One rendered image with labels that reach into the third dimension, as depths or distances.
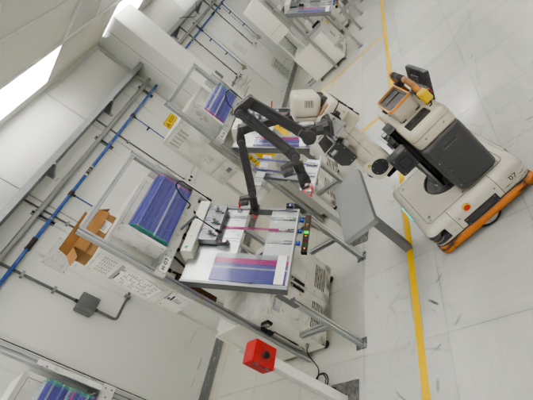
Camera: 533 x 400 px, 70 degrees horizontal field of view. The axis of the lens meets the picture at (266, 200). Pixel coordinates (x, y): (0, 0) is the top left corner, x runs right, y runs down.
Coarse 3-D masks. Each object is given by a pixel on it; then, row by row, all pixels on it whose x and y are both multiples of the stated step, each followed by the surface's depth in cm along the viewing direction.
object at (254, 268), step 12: (228, 252) 260; (216, 264) 254; (228, 264) 253; (240, 264) 252; (252, 264) 250; (264, 264) 249; (276, 264) 248; (288, 264) 247; (216, 276) 247; (228, 276) 246; (240, 276) 245; (252, 276) 243; (264, 276) 242; (276, 276) 241
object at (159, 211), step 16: (160, 176) 273; (160, 192) 266; (176, 192) 275; (144, 208) 251; (160, 208) 260; (176, 208) 268; (128, 224) 247; (144, 224) 246; (160, 224) 254; (176, 224) 262; (160, 240) 249
